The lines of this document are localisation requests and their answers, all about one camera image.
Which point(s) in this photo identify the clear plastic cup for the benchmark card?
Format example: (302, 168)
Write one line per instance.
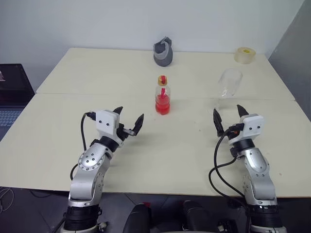
(230, 80)

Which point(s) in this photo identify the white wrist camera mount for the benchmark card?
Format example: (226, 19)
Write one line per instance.
(104, 121)
(252, 126)

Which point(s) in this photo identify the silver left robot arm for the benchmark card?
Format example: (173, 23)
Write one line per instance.
(87, 170)

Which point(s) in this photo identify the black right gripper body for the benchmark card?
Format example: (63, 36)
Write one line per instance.
(228, 135)

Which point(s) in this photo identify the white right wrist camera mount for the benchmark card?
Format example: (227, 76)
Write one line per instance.
(252, 126)

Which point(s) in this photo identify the bottle with red liquid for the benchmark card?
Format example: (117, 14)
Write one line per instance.
(162, 106)

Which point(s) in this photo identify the translucent yellowish tape roll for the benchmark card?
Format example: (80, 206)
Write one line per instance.
(244, 57)

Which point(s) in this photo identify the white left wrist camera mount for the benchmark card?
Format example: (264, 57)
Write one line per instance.
(104, 121)

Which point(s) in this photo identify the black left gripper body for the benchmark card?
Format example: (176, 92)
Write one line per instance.
(120, 132)

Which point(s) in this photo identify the grey and white printed holder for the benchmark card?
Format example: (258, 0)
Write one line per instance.
(164, 60)

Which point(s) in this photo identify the black laptop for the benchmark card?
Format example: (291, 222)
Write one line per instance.
(14, 85)

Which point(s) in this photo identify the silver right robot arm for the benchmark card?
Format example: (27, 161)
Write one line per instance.
(257, 167)

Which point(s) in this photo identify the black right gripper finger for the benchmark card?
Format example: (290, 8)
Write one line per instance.
(218, 122)
(242, 112)

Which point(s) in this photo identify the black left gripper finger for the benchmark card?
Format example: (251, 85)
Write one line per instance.
(138, 124)
(119, 110)

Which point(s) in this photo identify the dark rounded shape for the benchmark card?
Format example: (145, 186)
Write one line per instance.
(137, 218)
(194, 216)

